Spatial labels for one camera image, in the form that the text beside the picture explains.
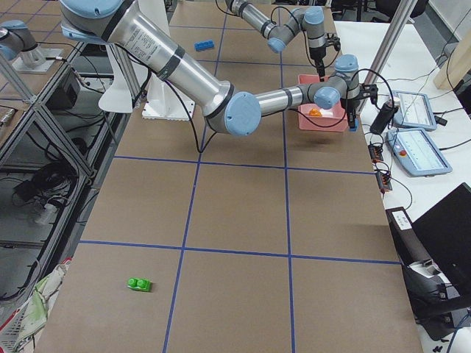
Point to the orange block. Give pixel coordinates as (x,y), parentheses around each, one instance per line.
(315,112)

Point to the long blue block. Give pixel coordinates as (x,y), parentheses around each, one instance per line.
(204,45)

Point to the green block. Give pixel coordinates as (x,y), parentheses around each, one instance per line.
(139,284)

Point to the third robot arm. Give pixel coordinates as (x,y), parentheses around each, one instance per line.
(16,38)

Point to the black water bottle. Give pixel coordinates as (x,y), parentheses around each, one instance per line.
(384,116)

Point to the small electronics board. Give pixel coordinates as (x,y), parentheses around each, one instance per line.
(375,152)

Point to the upper teach pendant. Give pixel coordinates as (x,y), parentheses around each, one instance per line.
(414,111)

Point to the teach pendant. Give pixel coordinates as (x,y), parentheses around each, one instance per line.
(414,111)
(417,153)

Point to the lower teach pendant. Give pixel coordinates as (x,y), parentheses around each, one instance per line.
(417,153)

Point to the black laptop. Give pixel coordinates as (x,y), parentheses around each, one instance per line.
(444,231)

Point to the green white bag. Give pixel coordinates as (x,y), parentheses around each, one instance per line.
(21,329)

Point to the aluminium frame post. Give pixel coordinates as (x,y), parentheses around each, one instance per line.
(403,10)

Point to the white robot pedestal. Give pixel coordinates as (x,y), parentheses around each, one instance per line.
(124,95)

